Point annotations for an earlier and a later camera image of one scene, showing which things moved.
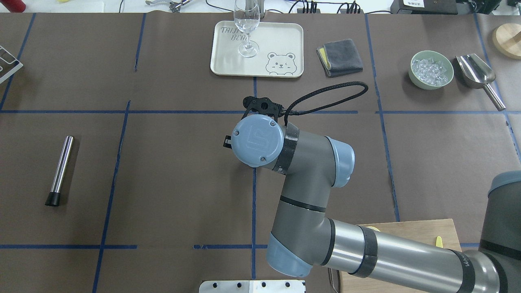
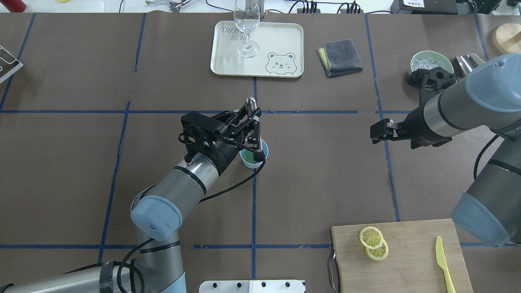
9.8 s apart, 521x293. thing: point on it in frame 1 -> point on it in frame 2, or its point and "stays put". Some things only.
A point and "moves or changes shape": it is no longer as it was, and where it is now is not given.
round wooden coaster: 506,39 stays put
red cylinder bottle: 14,6 stays put
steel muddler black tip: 60,173 moves or changes shape
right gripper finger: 227,142 -> 378,133
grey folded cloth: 339,58 stays put
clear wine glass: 247,14 stays put
